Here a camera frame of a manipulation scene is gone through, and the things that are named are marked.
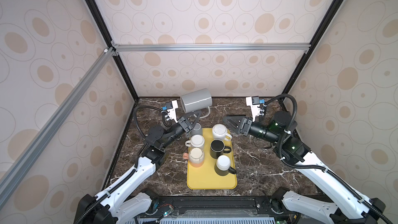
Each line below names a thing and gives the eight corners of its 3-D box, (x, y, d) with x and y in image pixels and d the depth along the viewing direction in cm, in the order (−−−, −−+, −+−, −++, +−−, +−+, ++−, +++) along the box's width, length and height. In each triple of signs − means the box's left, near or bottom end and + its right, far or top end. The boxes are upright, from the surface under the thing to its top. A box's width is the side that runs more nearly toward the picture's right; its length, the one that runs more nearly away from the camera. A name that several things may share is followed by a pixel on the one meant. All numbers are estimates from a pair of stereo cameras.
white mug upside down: (186, 146, 95) (185, 141, 89) (192, 137, 99) (191, 131, 94) (200, 153, 92) (200, 147, 87) (205, 142, 97) (205, 137, 91)
